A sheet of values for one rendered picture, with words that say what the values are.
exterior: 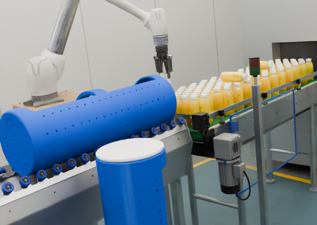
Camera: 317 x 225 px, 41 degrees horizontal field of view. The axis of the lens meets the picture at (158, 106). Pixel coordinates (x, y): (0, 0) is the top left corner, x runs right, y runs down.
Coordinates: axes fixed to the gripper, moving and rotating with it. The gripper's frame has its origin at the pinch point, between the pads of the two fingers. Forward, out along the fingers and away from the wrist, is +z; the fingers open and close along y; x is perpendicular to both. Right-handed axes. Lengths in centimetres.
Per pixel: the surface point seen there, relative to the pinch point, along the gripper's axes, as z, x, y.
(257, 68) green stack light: -2, 25, 49
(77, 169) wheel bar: 24, -85, 21
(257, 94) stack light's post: 13, 24, 48
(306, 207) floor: 118, 101, 37
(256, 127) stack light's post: 33, 24, 45
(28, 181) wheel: 21, -109, 21
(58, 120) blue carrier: 1, -91, 22
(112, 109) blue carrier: 2, -62, 23
